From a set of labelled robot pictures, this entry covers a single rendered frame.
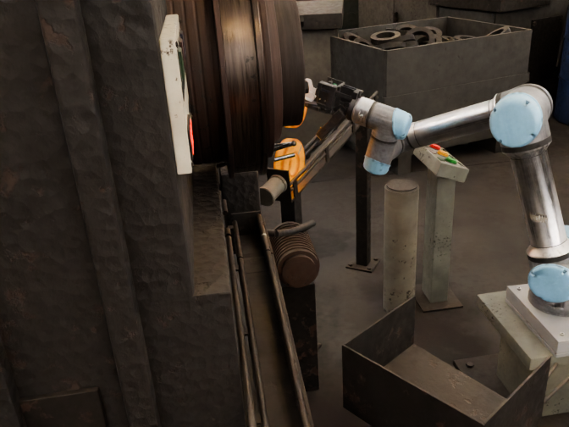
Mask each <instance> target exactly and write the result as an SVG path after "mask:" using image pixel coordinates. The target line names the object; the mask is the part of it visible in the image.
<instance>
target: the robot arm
mask: <svg viewBox="0 0 569 427"><path fill-rule="evenodd" d="M331 80H336V79H334V78H331V77H328V81H327V82H325V81H323V80H322V81H320V82H318V88H314V87H313V85H312V80H310V79H306V81H307V82H308V85H309V93H306V95H305V107H307V108H310V109H313V110H316V111H318V112H320V113H324V114H332V115H333V114H334V116H333V117H332V118H331V119H330V120H329V121H328V122H327V123H326V124H325V125H323V126H321V127H320V129H319V130H318V133H317V134H316V136H317V137H318V138H319V139H320V140H322V139H326V138H327V137H329V136H330V135H331V133H332V131H333V130H334V129H335V128H336V127H337V125H338V124H339V123H340V122H341V121H342V120H343V119H344V118H345V117H346V116H347V119H348V120H349V121H353V123H355V124H358V125H362V126H364V127H367V128H368V129H371V130H372V133H371V136H370V139H369V143H368V146H367V151H366V155H365V156H364V157H365V158H364V163H363V167H364V169H365V170H366V171H368V172H369V173H372V174H374V175H385V174H386V173H387V172H388V171H389V167H390V164H391V161H392V160H393V159H394V158H396V157H397V156H398V155H400V154H401V153H403V152H405V151H408V150H412V149H415V148H419V147H425V146H427V145H431V144H434V143H438V142H442V141H447V140H450V139H454V138H457V137H461V136H466V135H470V134H473V133H477V132H480V131H484V130H489V129H490V130H491V133H492V135H493V137H494V138H495V140H496V141H498V142H499V143H500V147H501V151H502V153H504V154H505V155H507V156H508V157H510V159H511V165H512V168H513V172H514V175H515V180H516V183H517V190H518V193H519V197H520V201H521V205H522V211H523V214H524V218H525V221H526V226H527V229H528V235H529V239H530V242H531V245H530V246H529V247H528V249H527V255H528V262H529V266H530V272H529V274H528V285H529V291H528V300H529V302H530V303H531V304H532V305H533V306H534V307H535V308H537V309H538V310H540V311H542V312H544V313H547V314H551V315H555V316H559V317H569V225H564V223H563V218H562V215H561V208H560V204H559V200H558V196H557V192H556V189H555V182H554V177H553V174H552V169H551V166H550V159H549V155H548V151H547V148H548V146H549V145H550V143H551V142H552V138H551V134H550V127H549V122H548V119H549V118H550V116H551V114H552V111H553V101H552V98H551V95H550V94H549V93H548V92H547V91H546V90H545V89H544V88H543V87H542V86H539V85H535V84H524V85H520V86H517V87H515V88H513V89H510V90H508V91H503V92H501V93H498V94H496V95H495V96H494V99H491V100H488V101H485V102H482V103H477V104H474V105H471V106H468V107H465V108H460V109H457V110H454V111H450V112H448V113H445V114H440V115H436V116H434V117H430V118H427V119H422V120H419V121H416V122H413V123H412V116H411V115H410V114H409V113H407V112H405V111H403V110H400V109H398V108H393V107H391V106H388V105H385V104H382V103H378V102H376V101H374V100H371V99H368V98H365V97H361V94H362V90H360V89H357V88H355V87H352V86H348V85H345V82H343V81H340V80H336V81H338V82H339V83H340V84H339V85H337V84H335V83H334V84H333V85H332V83H333V81H331ZM336 112H337V113H336ZM335 113H336V114H335Z"/></svg>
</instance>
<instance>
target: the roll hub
mask: <svg viewBox="0 0 569 427"><path fill-rule="evenodd" d="M273 2H274V7H275V13H276V19H277V26H278V33H279V48H280V57H281V69H282V84H283V126H282V127H286V126H295V125H300V124H301V122H302V120H303V116H304V109H305V95H306V80H305V60H304V49H303V40H302V33H301V21H300V15H299V11H298V7H297V2H296V0H273Z"/></svg>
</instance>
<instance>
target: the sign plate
mask: <svg viewBox="0 0 569 427"><path fill-rule="evenodd" d="M180 22H181V21H180V19H179V16H178V15H177V14H170V15H166V18H165V21H164V23H163V28H162V31H161V35H160V37H159V40H158V42H159V48H160V54H161V60H162V66H163V78H164V84H165V90H166V96H167V102H168V113H169V119H170V125H171V131H172V137H173V144H174V155H175V161H176V167H177V173H178V175H182V174H190V173H192V169H193V168H194V163H193V162H192V161H193V148H192V144H191V140H192V139H191V120H192V119H193V115H191V106H190V99H189V95H188V88H187V81H186V74H185V78H184V79H182V73H181V66H180V54H179V49H180V38H181V35H180V32H181V29H180ZM184 68H185V67H184Z"/></svg>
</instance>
